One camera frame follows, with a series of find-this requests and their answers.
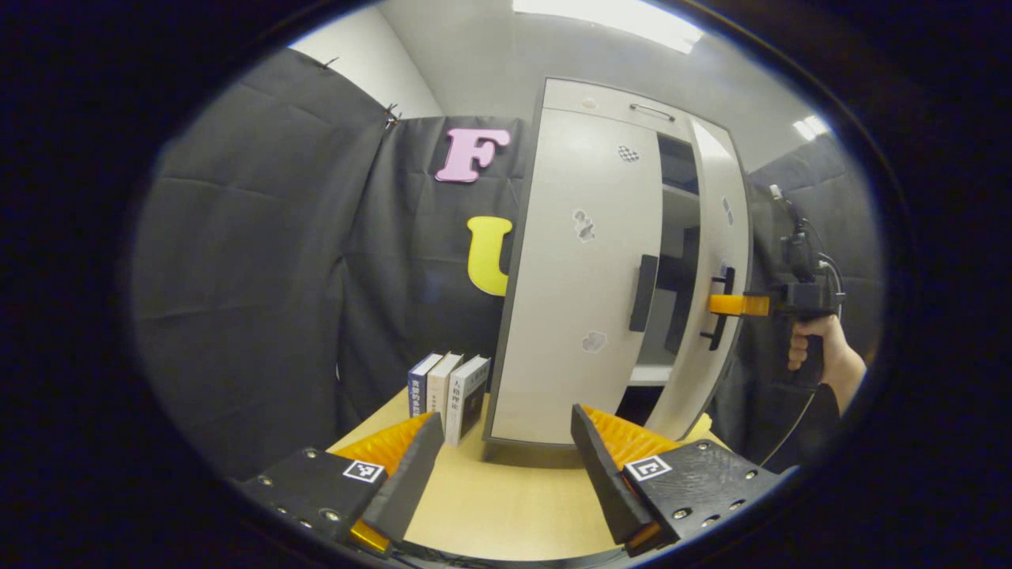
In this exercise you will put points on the grey cabinet drawer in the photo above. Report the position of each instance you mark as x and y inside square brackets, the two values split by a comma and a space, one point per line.
[569, 93]

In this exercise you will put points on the grey double-door shoe cabinet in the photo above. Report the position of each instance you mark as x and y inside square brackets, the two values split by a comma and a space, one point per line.
[678, 209]

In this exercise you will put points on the cream book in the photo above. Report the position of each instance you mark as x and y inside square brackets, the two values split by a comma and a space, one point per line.
[437, 387]

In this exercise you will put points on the white cabinet shelf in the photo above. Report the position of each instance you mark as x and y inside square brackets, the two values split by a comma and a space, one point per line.
[680, 192]

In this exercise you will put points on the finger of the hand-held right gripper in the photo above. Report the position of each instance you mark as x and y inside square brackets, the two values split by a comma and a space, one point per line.
[739, 305]

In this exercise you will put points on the blue book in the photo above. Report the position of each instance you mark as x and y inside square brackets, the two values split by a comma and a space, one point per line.
[417, 391]

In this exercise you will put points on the black backdrop cloth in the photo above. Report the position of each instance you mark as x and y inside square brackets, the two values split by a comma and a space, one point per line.
[253, 261]

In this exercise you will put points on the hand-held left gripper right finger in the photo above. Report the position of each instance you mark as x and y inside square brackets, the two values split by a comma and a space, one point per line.
[605, 482]

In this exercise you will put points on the large ceiling light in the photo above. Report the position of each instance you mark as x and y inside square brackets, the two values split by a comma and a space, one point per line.
[609, 22]

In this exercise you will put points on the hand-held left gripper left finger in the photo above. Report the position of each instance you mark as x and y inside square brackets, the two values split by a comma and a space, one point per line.
[411, 474]

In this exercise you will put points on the small ceiling light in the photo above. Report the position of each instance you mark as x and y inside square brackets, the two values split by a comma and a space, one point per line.
[811, 128]

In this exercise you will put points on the white and black book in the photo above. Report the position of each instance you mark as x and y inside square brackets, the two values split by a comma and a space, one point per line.
[466, 395]

